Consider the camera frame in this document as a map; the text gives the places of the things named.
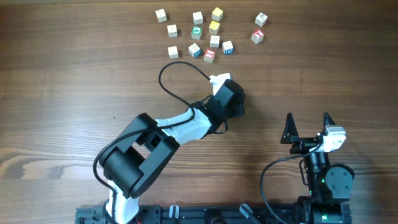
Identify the wooden block blue D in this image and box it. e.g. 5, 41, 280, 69
222, 40, 234, 55

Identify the wooden block green top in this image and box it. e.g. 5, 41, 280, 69
191, 26, 202, 40

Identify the wooden block red 9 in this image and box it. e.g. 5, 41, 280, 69
255, 12, 268, 27

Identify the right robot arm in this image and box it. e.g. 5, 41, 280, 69
280, 113, 354, 224

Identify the black mounting rail base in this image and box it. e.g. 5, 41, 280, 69
75, 203, 352, 224

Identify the wooden block red side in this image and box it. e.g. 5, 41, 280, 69
167, 46, 179, 59

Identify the wooden block blue side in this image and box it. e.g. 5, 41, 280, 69
188, 43, 201, 58

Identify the wooden block yellow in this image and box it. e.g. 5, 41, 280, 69
209, 21, 220, 35
211, 7, 223, 22

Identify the wooden block yellow back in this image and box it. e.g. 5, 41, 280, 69
211, 7, 223, 22

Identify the wooden block plain back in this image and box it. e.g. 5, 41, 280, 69
192, 11, 203, 25

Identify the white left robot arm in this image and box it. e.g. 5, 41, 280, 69
95, 79, 245, 223

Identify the wooden block far left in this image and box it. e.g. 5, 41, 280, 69
155, 9, 167, 23

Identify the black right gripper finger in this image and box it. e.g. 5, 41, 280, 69
323, 112, 336, 126
280, 113, 299, 144

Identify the wooden block green side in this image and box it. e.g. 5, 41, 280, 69
210, 35, 220, 48

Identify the wooden block yellow top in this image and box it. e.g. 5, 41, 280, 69
209, 21, 220, 35

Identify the wooden block red X top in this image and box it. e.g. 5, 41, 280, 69
251, 29, 264, 44

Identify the wooden block green J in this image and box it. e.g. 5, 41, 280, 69
167, 24, 178, 38

